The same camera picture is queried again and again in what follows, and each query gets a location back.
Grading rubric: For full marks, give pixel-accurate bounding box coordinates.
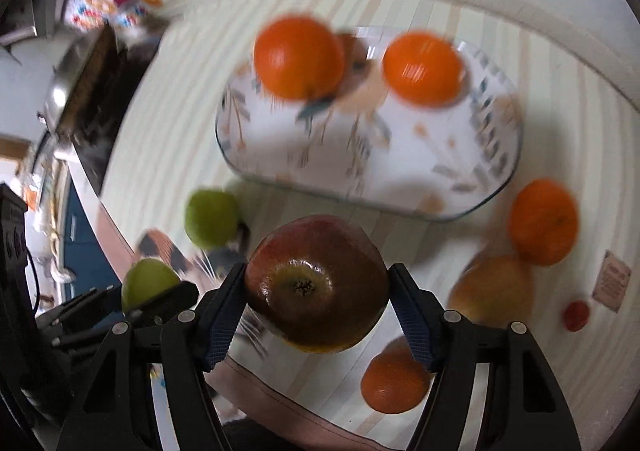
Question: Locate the striped cat mat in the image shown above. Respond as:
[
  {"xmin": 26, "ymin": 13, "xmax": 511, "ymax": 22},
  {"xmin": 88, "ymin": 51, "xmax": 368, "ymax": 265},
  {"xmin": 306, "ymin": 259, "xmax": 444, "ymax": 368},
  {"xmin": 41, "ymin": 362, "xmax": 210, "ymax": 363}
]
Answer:
[{"xmin": 97, "ymin": 0, "xmax": 640, "ymax": 451}]

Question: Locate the patterned white plate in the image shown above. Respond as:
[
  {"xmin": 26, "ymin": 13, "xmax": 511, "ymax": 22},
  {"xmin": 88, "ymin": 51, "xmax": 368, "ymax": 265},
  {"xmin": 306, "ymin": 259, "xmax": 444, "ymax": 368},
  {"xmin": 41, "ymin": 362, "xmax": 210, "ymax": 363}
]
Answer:
[{"xmin": 215, "ymin": 26, "xmax": 525, "ymax": 222}]

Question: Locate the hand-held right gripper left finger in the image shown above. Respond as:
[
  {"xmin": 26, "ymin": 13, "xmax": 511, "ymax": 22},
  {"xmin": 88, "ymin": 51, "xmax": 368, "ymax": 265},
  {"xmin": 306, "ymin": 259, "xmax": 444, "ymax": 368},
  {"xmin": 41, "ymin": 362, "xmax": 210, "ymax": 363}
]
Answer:
[{"xmin": 55, "ymin": 263, "xmax": 247, "ymax": 451}]

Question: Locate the green apple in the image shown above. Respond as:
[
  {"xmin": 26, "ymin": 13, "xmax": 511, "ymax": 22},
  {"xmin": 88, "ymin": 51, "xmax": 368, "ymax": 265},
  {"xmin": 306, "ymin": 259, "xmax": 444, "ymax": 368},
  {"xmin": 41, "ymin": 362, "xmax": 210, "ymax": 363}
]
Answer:
[
  {"xmin": 121, "ymin": 258, "xmax": 183, "ymax": 314},
  {"xmin": 185, "ymin": 188, "xmax": 241, "ymax": 248}
]

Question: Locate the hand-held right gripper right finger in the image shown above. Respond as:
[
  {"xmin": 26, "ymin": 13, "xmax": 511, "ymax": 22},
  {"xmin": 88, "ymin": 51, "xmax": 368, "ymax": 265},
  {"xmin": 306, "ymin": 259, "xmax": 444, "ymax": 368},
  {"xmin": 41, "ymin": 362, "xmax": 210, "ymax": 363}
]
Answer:
[{"xmin": 387, "ymin": 262, "xmax": 583, "ymax": 451}]

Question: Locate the black cooktop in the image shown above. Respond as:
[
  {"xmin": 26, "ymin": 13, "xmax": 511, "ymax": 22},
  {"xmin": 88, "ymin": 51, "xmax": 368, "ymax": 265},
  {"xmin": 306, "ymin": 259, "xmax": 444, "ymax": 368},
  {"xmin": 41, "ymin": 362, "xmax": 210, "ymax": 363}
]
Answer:
[{"xmin": 65, "ymin": 24, "xmax": 171, "ymax": 197}]

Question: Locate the cherry tomato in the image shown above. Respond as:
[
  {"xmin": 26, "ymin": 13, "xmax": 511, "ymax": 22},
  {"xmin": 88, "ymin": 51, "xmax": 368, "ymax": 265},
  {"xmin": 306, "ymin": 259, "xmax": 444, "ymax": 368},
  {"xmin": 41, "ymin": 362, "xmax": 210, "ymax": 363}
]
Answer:
[{"xmin": 564, "ymin": 300, "xmax": 591, "ymax": 333}]

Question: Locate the dark orange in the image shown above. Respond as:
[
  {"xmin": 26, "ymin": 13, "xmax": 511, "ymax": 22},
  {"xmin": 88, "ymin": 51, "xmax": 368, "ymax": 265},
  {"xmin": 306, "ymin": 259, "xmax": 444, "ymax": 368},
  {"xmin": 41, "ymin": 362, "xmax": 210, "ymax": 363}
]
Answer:
[{"xmin": 361, "ymin": 336, "xmax": 433, "ymax": 414}]

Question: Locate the red yellow apple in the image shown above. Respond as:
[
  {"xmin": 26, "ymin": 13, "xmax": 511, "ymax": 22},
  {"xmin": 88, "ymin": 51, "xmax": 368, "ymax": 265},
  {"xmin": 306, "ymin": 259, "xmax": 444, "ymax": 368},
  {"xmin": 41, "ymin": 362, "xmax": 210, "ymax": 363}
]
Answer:
[{"xmin": 447, "ymin": 255, "xmax": 535, "ymax": 327}]

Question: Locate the dark red apple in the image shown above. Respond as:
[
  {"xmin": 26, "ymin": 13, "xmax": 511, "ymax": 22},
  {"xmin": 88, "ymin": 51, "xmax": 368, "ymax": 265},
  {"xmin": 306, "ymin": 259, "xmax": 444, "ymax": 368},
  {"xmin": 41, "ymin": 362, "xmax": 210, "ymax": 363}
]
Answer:
[{"xmin": 245, "ymin": 214, "xmax": 391, "ymax": 354}]

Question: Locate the brown mat label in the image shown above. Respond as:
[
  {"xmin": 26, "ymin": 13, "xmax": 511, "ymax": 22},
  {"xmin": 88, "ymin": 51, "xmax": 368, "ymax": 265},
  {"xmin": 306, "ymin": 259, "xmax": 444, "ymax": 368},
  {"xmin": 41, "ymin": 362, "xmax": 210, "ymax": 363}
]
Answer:
[{"xmin": 592, "ymin": 250, "xmax": 632, "ymax": 314}]

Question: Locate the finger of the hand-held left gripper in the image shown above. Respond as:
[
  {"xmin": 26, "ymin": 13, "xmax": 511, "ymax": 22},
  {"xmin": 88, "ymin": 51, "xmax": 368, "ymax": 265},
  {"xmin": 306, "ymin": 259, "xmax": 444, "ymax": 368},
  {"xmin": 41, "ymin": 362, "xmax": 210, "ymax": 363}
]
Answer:
[
  {"xmin": 125, "ymin": 282, "xmax": 199, "ymax": 327},
  {"xmin": 37, "ymin": 287, "xmax": 117, "ymax": 332}
]

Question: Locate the blue cabinet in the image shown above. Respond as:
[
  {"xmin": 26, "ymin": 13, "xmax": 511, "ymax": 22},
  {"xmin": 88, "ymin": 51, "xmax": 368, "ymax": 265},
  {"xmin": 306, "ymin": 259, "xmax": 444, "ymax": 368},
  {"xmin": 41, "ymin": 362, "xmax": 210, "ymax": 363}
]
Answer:
[{"xmin": 55, "ymin": 166, "xmax": 108, "ymax": 282}]

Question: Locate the large orange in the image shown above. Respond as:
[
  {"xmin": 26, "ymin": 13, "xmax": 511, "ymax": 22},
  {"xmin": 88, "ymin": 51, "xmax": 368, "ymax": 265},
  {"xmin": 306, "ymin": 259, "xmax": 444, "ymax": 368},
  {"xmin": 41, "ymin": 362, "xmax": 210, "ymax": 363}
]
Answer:
[{"xmin": 253, "ymin": 16, "xmax": 347, "ymax": 101}]

